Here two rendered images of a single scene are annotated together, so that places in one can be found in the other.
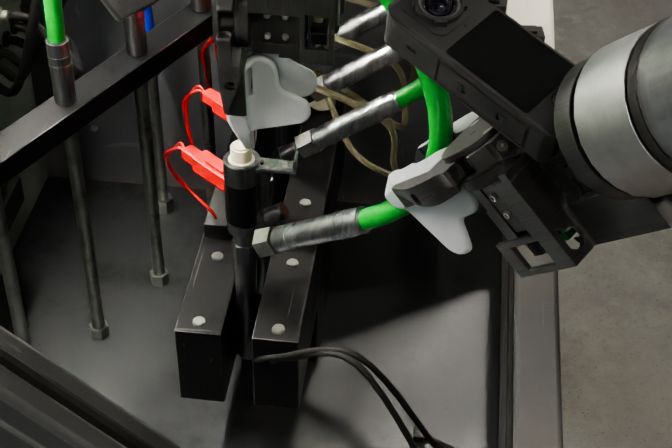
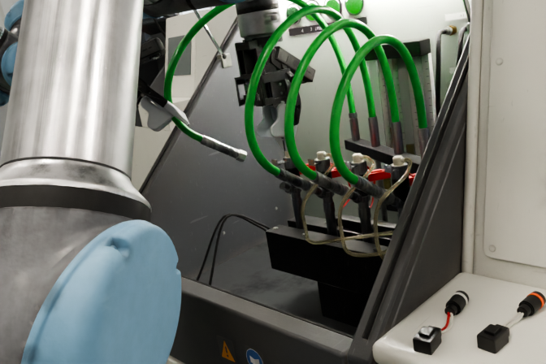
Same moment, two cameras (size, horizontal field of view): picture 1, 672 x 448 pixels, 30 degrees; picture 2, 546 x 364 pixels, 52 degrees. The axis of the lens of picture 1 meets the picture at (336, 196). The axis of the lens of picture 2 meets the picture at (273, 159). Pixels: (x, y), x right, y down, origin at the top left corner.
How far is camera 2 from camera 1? 1.61 m
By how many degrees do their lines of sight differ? 111
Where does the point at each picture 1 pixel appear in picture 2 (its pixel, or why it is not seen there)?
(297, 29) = not seen: hidden behind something
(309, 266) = (299, 237)
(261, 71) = (266, 110)
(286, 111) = (262, 129)
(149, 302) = not seen: hidden behind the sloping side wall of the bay
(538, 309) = (223, 299)
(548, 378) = (190, 290)
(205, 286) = (314, 219)
